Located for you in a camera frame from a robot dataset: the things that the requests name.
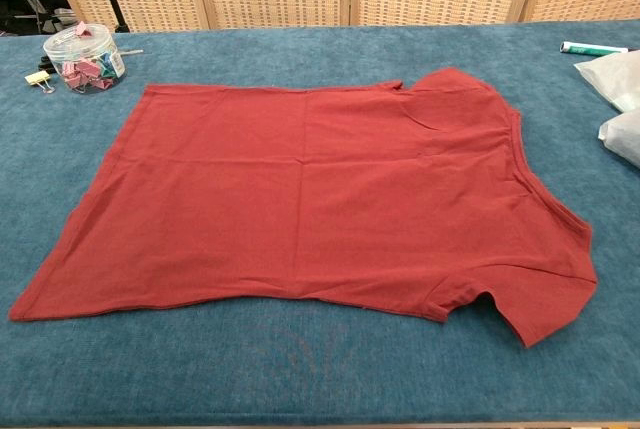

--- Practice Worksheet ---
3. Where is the red T-shirt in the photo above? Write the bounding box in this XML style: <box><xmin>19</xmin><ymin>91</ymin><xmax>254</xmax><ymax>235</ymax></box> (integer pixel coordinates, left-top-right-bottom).
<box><xmin>8</xmin><ymin>66</ymin><xmax>600</xmax><ymax>349</ymax></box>

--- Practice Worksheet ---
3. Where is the blue carpet table cover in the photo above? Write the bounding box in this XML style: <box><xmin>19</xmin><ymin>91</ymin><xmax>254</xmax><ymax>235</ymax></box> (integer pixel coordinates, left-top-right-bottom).
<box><xmin>0</xmin><ymin>20</ymin><xmax>640</xmax><ymax>425</ymax></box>

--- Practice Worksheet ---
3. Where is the clear jar of binder clips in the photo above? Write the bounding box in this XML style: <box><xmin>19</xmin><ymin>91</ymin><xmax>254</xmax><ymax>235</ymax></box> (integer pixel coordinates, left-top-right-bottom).
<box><xmin>42</xmin><ymin>23</ymin><xmax>127</xmax><ymax>95</ymax></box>

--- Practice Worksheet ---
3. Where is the green white tube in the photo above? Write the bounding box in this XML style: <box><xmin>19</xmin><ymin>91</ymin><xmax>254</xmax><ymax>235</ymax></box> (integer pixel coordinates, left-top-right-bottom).
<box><xmin>558</xmin><ymin>40</ymin><xmax>629</xmax><ymax>56</ymax></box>

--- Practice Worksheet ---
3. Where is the yellow binder clip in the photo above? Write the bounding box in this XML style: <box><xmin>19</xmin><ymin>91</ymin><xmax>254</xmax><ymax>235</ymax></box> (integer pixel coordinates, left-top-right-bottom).
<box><xmin>24</xmin><ymin>70</ymin><xmax>55</xmax><ymax>95</ymax></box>

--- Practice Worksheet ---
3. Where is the translucent bag with QR label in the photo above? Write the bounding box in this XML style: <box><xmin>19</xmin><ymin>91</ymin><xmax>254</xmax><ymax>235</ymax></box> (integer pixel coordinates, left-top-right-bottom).
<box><xmin>573</xmin><ymin>50</ymin><xmax>640</xmax><ymax>113</ymax></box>

